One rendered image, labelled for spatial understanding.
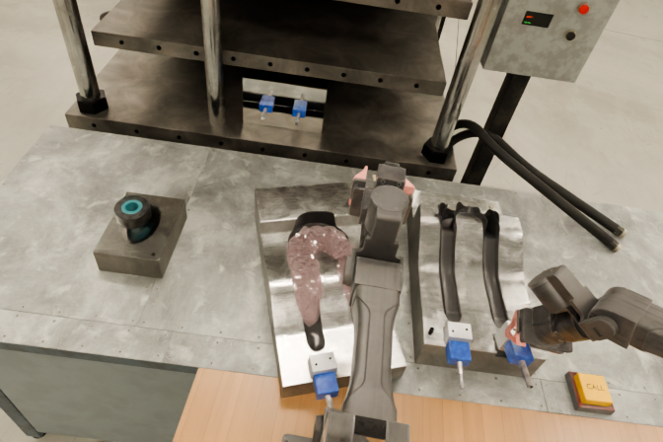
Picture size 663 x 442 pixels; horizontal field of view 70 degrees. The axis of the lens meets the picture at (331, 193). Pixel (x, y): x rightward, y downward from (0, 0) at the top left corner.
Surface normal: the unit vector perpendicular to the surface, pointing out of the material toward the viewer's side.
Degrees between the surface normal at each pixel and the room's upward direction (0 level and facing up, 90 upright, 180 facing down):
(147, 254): 0
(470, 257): 26
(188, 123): 0
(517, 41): 90
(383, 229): 88
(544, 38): 90
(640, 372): 0
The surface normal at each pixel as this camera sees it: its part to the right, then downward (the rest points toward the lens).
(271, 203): 0.12, -0.71
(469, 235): 0.07, -0.36
